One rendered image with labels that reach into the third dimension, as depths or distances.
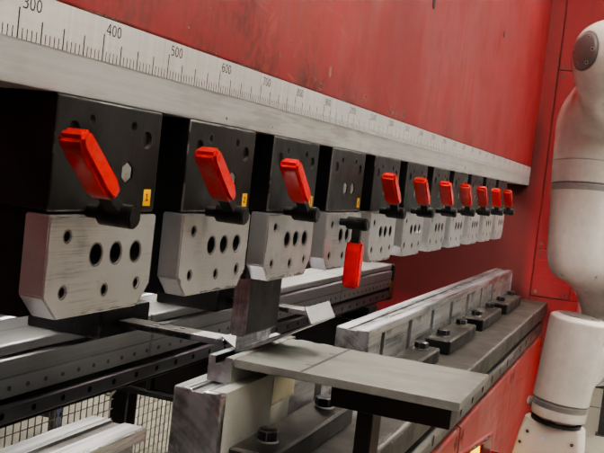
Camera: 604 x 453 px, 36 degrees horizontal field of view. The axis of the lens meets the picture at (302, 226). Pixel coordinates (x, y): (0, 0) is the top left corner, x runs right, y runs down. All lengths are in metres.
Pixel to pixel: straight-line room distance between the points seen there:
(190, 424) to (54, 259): 0.41
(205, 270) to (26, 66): 0.33
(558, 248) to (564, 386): 0.20
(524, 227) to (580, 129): 1.82
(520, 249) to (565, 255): 1.82
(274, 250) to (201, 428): 0.21
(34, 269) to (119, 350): 0.66
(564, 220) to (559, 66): 1.87
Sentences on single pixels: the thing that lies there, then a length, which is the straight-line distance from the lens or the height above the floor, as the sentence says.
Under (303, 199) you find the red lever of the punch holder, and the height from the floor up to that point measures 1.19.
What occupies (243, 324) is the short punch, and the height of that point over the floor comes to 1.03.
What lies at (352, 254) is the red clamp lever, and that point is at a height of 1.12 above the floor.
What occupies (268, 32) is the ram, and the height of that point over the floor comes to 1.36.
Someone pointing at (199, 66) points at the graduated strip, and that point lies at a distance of 0.86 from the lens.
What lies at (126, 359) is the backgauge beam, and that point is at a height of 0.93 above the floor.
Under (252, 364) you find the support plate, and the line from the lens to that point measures 1.06.
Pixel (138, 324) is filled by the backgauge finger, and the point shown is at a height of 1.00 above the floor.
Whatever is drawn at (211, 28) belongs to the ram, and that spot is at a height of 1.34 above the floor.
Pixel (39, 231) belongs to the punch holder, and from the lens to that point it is 0.69.
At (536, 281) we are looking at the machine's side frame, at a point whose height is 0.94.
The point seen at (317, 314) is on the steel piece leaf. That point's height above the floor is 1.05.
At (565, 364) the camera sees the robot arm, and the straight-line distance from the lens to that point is 1.42.
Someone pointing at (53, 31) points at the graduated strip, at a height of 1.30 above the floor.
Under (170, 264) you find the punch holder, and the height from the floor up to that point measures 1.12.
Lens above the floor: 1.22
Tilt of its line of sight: 3 degrees down
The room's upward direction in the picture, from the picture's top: 6 degrees clockwise
